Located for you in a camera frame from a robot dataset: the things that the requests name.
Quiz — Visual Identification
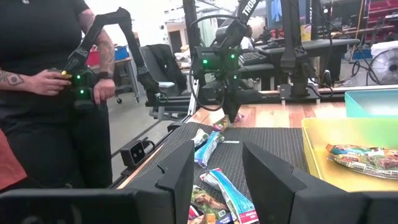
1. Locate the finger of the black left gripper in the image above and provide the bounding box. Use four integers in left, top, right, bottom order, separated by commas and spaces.
222, 102, 233, 124
231, 102, 243, 123

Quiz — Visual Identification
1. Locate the blue white granola bar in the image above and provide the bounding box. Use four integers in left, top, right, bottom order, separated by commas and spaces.
194, 130, 225, 169

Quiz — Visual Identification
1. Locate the black keyboard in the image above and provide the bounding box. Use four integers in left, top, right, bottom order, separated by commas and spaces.
238, 51, 269, 67

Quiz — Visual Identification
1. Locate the grey snack bag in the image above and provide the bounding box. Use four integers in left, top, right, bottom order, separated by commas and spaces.
190, 185, 237, 223

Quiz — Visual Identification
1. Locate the blue plastic tub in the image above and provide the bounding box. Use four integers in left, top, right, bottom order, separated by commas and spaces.
114, 45, 130, 61

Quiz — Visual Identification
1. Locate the red shelving rack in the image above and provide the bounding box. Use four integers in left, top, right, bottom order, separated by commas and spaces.
345, 0, 398, 43

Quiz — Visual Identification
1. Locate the computer monitor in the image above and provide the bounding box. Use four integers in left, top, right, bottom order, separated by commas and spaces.
266, 0, 292, 30

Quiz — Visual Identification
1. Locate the yellow translucent plastic bin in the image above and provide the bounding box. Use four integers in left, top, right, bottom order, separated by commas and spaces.
300, 117, 398, 193

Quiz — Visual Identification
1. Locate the black desk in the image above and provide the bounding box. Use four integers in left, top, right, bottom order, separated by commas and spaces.
239, 39, 361, 91

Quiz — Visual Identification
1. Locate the light blue green granola bar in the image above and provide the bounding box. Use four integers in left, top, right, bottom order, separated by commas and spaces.
191, 128, 210, 149

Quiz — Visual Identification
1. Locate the black aluminium table frame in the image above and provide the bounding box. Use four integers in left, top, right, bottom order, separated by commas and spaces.
144, 0, 398, 121

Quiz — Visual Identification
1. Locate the black table-level camera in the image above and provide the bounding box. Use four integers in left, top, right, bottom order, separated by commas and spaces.
119, 139, 147, 169

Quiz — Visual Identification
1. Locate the round floor fan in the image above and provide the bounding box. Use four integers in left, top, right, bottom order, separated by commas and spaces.
368, 48, 398, 86

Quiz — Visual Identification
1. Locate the grey woven mat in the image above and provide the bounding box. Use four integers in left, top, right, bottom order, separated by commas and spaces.
124, 121, 312, 224

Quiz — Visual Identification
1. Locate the person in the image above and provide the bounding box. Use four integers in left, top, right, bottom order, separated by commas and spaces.
239, 24, 255, 50
0, 0, 116, 190

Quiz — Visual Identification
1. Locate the blue granola bar red label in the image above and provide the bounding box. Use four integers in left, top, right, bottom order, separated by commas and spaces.
199, 167, 259, 224

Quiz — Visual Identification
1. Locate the red panel with black frame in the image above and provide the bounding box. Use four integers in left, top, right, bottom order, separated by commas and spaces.
0, 129, 28, 191

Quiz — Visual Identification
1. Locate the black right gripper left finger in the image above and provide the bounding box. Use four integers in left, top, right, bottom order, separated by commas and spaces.
155, 139, 195, 224

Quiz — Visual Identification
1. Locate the teal translucent plastic bin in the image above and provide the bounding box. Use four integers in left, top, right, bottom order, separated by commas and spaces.
344, 89, 398, 118

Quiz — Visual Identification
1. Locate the wooden workbench on wheels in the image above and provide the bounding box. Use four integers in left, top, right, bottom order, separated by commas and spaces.
114, 57, 141, 104

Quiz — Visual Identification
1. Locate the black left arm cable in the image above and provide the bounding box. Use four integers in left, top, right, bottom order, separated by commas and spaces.
188, 14, 238, 113

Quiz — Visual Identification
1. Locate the red plastic tub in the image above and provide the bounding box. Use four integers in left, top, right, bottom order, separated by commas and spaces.
86, 45, 101, 67

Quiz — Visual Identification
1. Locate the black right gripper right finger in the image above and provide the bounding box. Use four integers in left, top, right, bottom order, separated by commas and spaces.
242, 141, 308, 224

